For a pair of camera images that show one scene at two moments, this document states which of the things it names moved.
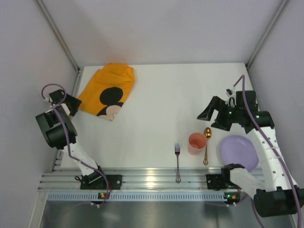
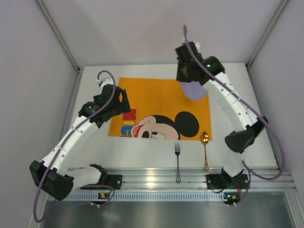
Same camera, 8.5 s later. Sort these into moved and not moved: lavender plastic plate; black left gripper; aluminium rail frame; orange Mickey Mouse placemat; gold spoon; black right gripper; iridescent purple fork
Moved: black left gripper; gold spoon; orange Mickey Mouse placemat; lavender plastic plate; black right gripper
Not moved: aluminium rail frame; iridescent purple fork
